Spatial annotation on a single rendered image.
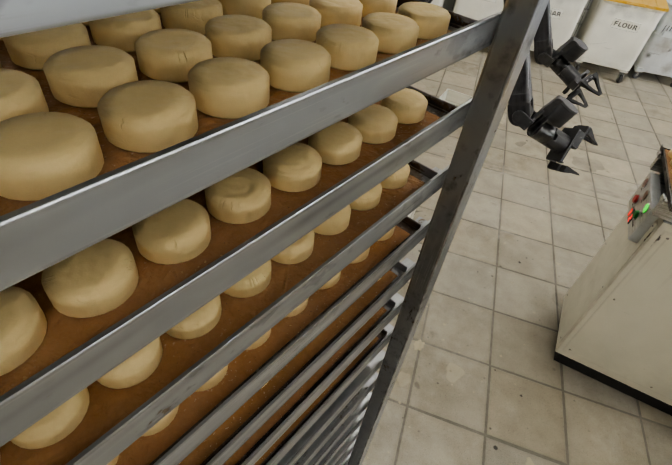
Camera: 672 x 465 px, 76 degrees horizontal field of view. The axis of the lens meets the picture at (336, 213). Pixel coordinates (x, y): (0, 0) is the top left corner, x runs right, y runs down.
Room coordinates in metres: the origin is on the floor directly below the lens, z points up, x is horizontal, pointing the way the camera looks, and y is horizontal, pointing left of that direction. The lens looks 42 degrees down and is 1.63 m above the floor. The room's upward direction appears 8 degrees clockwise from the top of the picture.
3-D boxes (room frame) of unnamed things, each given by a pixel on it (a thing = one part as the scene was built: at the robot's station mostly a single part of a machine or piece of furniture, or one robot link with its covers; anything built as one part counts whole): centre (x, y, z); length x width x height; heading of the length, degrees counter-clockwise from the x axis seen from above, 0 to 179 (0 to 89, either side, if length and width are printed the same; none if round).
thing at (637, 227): (1.21, -1.04, 0.77); 0.24 x 0.04 x 0.14; 157
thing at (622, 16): (4.62, -2.48, 0.38); 0.64 x 0.54 x 0.77; 164
